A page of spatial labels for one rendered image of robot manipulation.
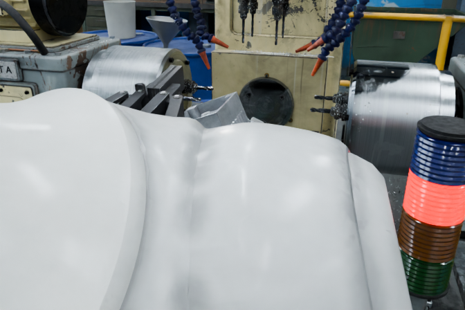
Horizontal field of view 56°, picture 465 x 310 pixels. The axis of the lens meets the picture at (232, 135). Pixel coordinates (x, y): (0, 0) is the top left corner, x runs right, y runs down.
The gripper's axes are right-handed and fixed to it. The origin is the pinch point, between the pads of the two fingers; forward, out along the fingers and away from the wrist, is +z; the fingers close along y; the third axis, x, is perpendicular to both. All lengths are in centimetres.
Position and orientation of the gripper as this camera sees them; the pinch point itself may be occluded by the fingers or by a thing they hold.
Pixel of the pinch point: (167, 88)
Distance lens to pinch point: 50.7
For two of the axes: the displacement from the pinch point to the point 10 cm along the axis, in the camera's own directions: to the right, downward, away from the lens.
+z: 2.6, -4.9, 8.3
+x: 0.3, 8.7, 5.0
